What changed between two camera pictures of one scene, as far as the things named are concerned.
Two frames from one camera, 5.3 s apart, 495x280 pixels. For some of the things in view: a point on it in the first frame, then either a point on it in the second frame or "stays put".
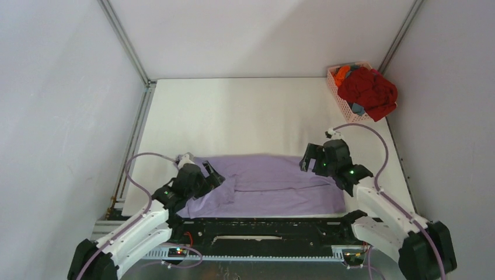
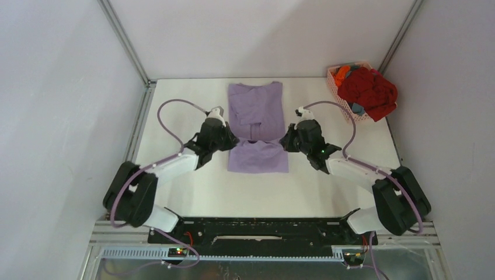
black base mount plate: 220,237 stays put
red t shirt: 376,94 stays put
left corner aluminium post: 150,83 stays put
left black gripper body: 201,188 -> 219,144
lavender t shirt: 265,184 -> 255,115
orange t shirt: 340,76 stays put
